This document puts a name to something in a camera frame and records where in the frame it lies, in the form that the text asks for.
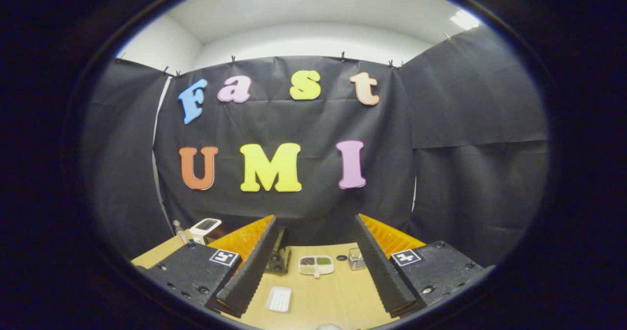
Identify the small ceiling light panel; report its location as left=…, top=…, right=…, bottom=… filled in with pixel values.
left=450, top=10, right=482, bottom=31

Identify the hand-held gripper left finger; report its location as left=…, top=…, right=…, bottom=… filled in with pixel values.
left=142, top=214, right=279, bottom=318

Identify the black toaster oven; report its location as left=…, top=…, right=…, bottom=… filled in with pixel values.
left=265, top=226, right=292, bottom=275

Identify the white divided dish with beans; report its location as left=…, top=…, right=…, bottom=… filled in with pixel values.
left=298, top=255, right=336, bottom=278

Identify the metal wire utensil holder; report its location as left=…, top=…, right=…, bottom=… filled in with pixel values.
left=348, top=248, right=367, bottom=271

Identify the white bread toaster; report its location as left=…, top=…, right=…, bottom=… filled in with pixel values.
left=190, top=218, right=222, bottom=245

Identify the clear bottle with orange label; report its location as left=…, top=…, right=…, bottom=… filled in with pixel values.
left=172, top=220, right=189, bottom=245

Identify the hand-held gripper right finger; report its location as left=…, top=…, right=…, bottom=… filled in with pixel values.
left=354, top=213, right=495, bottom=318

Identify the white rectangular tray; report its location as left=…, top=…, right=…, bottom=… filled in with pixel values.
left=265, top=286, right=292, bottom=313

